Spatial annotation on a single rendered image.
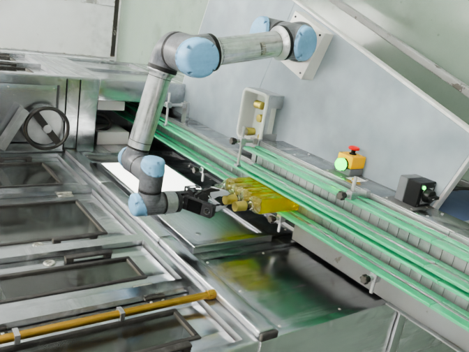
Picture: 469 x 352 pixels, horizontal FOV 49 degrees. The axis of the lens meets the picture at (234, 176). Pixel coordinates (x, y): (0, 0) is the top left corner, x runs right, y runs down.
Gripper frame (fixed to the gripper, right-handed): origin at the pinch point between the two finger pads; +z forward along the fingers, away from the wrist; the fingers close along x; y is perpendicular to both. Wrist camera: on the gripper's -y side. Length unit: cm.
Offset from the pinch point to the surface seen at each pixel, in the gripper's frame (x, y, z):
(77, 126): 3, 108, -18
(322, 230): 3.6, -24.7, 24.4
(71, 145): 12, 107, -20
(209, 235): 12.8, -0.5, -5.6
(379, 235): -6, -48, 23
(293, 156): -15.3, 0.8, 28.3
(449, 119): -43, -50, 41
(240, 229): 12.8, 0.6, 8.9
